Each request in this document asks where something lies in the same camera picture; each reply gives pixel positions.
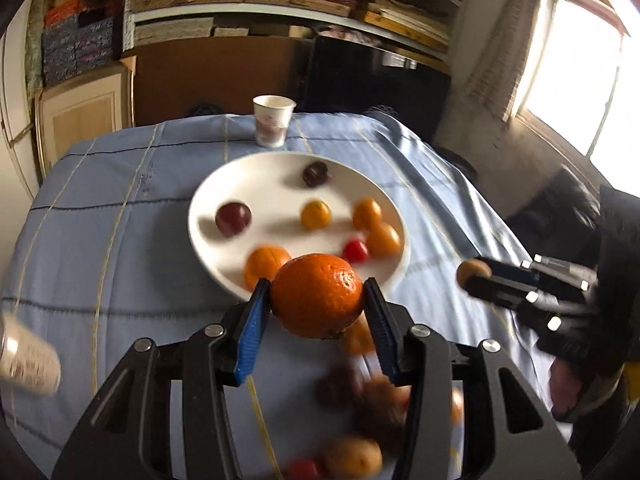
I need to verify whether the brown wooden board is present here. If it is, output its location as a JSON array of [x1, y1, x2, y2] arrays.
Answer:
[[122, 40, 313, 126]]

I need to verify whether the yellow-orange round fruit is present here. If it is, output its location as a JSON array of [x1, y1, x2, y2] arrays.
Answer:
[[300, 200, 333, 231]]

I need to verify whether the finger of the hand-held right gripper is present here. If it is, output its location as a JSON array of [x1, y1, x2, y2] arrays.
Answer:
[[465, 274, 587, 329], [477, 254, 599, 292]]

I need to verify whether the bright window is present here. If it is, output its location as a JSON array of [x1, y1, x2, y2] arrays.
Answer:
[[515, 0, 640, 186]]

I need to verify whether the white paper cup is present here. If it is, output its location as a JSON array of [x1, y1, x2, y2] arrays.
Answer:
[[252, 95, 297, 148]]

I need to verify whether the mottled grey plank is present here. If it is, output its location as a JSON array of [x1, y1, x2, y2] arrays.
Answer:
[[25, 0, 48, 93]]

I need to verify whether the red cherry tomato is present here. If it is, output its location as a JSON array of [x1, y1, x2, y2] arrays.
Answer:
[[342, 239, 370, 264], [285, 459, 323, 480]]

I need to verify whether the large orange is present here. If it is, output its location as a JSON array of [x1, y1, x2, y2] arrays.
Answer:
[[270, 254, 364, 339]]

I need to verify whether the black round stool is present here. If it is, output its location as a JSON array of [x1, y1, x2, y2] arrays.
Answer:
[[432, 146, 481, 186]]

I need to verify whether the black leather cushion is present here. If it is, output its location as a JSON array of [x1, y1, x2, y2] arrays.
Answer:
[[505, 165, 601, 261]]

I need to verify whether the small speckled orange fruit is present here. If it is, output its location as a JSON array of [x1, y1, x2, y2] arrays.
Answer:
[[366, 222, 402, 257]]

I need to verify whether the dark red plum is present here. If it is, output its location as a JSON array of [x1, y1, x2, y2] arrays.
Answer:
[[215, 201, 252, 237]]

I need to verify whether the white plate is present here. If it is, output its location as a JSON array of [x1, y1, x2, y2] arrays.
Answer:
[[187, 151, 412, 301]]

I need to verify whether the blue plaid tablecloth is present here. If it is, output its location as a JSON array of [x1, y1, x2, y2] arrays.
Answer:
[[0, 110, 556, 480]]

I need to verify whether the white drink can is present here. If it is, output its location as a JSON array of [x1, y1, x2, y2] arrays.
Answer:
[[0, 312, 62, 396]]

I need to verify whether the orange-yellow round fruit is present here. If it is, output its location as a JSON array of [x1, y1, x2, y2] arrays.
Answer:
[[352, 197, 383, 231]]

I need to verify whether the person's right hand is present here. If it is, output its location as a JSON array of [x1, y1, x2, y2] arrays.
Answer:
[[550, 360, 598, 423]]

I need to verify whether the dark wrinkled passion fruit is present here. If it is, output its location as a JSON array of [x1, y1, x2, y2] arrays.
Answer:
[[302, 161, 333, 188]]

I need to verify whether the light wooden framed panel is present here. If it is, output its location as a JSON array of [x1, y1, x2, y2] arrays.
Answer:
[[32, 57, 138, 176]]

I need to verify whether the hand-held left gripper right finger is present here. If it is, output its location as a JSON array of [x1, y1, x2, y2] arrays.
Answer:
[[363, 276, 583, 480]]

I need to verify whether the medium orange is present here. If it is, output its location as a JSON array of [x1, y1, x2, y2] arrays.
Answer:
[[244, 245, 292, 291]]

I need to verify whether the large dark plum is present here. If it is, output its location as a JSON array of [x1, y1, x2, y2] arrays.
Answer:
[[316, 365, 366, 408]]

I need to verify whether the black panel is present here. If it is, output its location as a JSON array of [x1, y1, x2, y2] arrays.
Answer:
[[305, 35, 453, 141]]

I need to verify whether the large tan striped fruit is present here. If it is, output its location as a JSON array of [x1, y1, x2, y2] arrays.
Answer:
[[322, 436, 383, 479]]

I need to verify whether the stack of blue patterned boxes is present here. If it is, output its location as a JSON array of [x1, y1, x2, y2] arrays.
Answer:
[[40, 15, 121, 88]]

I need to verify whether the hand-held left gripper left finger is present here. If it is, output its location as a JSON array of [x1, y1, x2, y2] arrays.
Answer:
[[52, 277, 273, 480]]

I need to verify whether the white metal shelf rack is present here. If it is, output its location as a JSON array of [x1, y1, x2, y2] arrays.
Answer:
[[122, 0, 468, 61]]

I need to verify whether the small tan round fruit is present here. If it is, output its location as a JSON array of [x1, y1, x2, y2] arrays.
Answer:
[[456, 259, 493, 286]]

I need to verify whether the white lace curtain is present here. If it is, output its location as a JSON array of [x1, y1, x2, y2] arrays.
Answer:
[[460, 0, 551, 123]]

